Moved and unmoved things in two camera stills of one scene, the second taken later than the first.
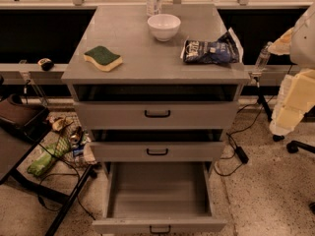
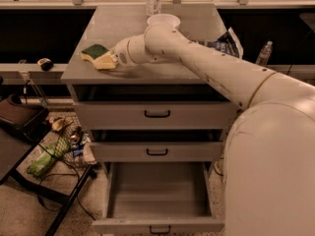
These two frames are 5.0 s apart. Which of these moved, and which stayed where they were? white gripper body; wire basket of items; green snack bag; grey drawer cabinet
Moved: white gripper body
Stayed: green snack bag; wire basket of items; grey drawer cabinet
